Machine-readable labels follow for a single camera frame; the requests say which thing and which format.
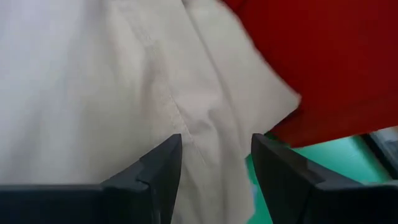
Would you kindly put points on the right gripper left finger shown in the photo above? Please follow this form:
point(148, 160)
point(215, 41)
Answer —
point(124, 199)

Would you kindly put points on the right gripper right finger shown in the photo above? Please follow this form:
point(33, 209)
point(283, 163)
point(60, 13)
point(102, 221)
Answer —
point(311, 199)

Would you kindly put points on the beige garment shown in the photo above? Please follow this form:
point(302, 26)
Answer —
point(109, 77)

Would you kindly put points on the red plastic laundry bin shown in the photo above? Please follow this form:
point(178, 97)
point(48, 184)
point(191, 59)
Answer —
point(335, 62)

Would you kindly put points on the green table mat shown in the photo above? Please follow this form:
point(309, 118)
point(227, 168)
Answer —
point(342, 158)

